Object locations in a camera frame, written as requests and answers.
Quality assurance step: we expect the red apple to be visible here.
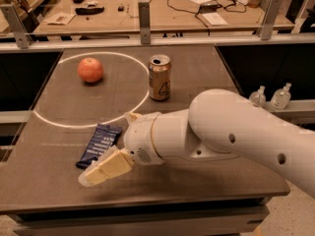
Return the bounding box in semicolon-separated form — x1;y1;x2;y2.
77;57;103;83

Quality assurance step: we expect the clear sanitizer bottle left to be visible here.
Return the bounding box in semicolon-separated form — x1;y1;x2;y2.
249;86;266;107

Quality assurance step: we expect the blue rxbar wrapper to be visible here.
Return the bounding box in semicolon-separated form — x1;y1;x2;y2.
76;124;122;169

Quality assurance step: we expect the gold soda can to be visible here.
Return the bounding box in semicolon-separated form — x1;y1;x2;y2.
149;54;171;101

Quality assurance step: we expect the left metal bracket post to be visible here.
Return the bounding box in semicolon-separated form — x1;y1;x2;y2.
0;4;32;49

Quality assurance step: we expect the black power adapter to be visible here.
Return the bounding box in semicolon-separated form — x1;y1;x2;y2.
199;3;221;14

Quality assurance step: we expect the middle metal bracket post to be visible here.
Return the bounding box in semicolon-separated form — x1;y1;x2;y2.
138;1;151;44

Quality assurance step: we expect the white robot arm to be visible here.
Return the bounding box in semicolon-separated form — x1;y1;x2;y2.
79;89;315;197

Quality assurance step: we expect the metal bracket post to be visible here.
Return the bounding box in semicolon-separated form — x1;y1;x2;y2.
257;0;283;40
138;1;151;44
0;4;32;49

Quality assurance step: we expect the black tool on desk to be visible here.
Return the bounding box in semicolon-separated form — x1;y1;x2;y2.
75;7;104;16

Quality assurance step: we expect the white label card right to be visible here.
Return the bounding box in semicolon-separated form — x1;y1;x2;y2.
203;13;227;26

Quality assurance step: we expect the metal rail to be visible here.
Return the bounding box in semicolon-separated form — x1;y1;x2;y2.
0;32;315;53

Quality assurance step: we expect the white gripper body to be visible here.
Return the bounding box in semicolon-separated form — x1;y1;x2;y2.
123;112;164;165

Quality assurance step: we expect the clear sanitizer bottle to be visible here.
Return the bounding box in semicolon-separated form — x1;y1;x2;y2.
249;86;266;107
271;83;291;109

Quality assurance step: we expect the right metal bracket post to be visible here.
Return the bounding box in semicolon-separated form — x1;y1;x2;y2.
257;0;283;40

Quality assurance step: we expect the black cable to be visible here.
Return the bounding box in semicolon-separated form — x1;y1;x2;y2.
165;0;247;29

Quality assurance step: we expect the wooden back desk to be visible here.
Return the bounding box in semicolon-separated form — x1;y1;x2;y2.
32;0;295;36

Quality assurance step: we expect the clear sanitizer bottle right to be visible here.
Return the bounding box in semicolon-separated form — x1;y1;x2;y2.
271;83;291;109

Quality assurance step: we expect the small black block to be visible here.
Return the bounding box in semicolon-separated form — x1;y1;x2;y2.
118;5;124;12

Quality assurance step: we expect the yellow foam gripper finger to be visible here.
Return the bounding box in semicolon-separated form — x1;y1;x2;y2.
78;146;134;187
124;112;141;125

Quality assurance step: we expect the white paper card left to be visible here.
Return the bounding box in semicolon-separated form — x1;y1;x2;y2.
45;12;75;26

